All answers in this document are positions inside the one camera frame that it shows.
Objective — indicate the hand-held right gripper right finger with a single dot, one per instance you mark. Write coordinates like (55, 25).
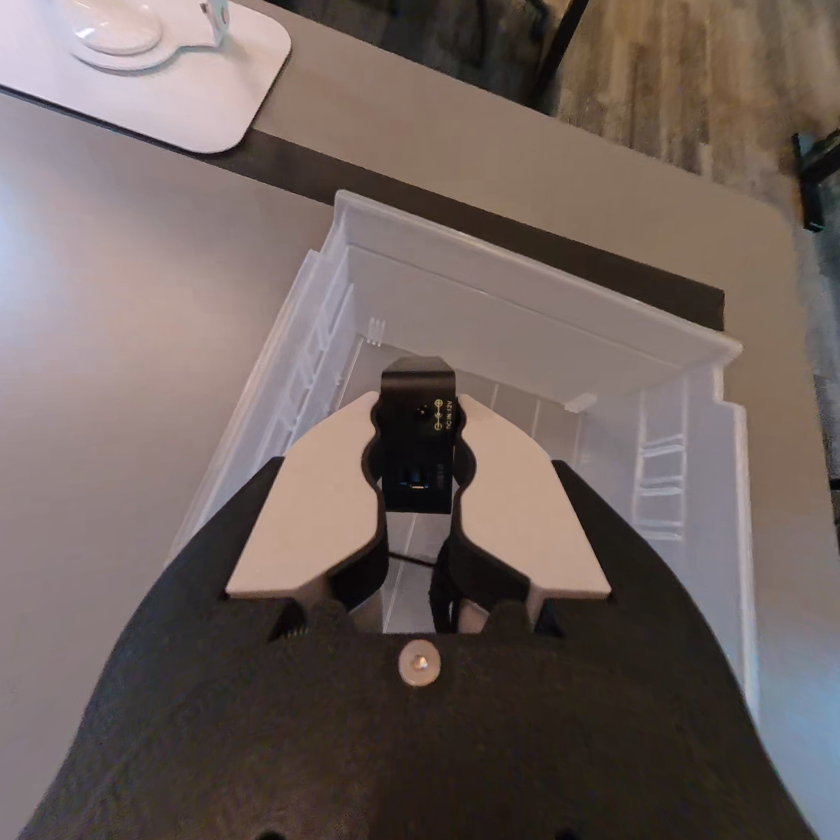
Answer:
(525, 525)

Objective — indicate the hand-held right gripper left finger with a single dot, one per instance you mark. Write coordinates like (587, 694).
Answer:
(308, 512)

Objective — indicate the black USB hub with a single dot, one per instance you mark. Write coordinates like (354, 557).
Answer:
(420, 380)

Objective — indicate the clear plastic bin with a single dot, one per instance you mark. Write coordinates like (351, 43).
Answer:
(525, 315)

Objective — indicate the white desk pad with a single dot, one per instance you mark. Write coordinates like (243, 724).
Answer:
(197, 98)

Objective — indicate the black metal leg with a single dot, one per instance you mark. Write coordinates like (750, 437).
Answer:
(558, 46)

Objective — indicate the black metal frame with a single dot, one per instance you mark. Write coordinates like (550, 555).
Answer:
(820, 170)

